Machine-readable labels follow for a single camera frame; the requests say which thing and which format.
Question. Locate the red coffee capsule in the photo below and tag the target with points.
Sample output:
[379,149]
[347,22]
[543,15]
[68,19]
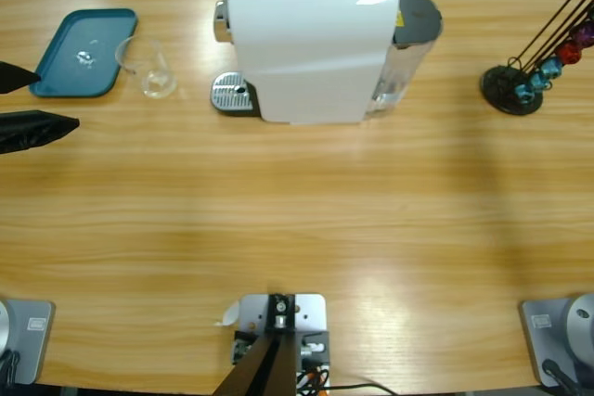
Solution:
[568,54]

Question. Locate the clear water tank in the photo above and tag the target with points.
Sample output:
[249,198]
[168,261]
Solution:
[415,20]

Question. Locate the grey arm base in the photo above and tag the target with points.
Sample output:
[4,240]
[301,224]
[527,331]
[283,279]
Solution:
[28,345]
[533,345]

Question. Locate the metal bracket with bolts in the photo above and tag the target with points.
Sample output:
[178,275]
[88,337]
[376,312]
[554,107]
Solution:
[313,303]

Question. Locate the teal coffee capsule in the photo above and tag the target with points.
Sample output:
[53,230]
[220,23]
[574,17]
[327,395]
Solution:
[523,92]
[538,81]
[552,67]

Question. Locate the black capsule holder stand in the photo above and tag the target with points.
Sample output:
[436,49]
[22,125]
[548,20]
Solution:
[499,85]

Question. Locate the teal plastic tray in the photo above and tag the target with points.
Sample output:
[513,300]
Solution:
[60,76]

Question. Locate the black camera post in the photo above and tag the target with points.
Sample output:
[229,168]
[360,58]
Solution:
[264,368]

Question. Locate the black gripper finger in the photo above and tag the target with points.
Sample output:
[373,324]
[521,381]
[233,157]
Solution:
[14,78]
[32,131]

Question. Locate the white tape strip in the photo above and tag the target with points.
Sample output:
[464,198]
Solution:
[229,315]

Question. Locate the clear drinking glass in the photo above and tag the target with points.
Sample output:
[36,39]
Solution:
[158,80]

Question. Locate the purple coffee capsule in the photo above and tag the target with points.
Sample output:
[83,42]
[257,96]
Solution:
[585,34]

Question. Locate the white coffee machine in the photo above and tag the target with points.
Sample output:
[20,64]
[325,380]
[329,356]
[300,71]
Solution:
[306,53]

